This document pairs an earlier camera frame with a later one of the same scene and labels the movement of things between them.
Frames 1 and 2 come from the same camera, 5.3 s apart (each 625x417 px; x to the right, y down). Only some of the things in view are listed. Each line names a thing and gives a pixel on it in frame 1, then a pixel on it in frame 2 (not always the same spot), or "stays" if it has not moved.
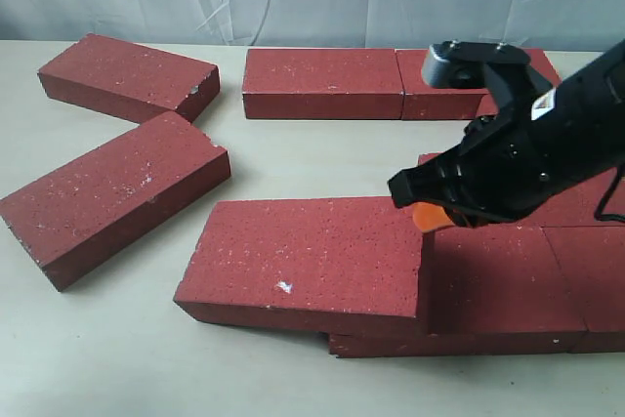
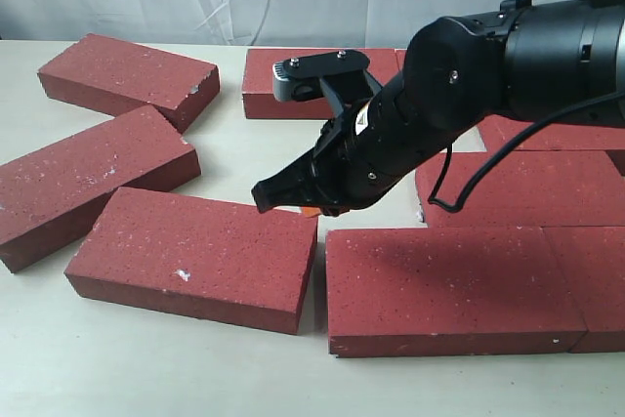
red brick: (79, 221) to (52, 199)
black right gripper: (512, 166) to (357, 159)
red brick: (592, 260) stays
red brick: (322, 83) stays
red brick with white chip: (328, 266) to (202, 257)
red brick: (129, 81) stays
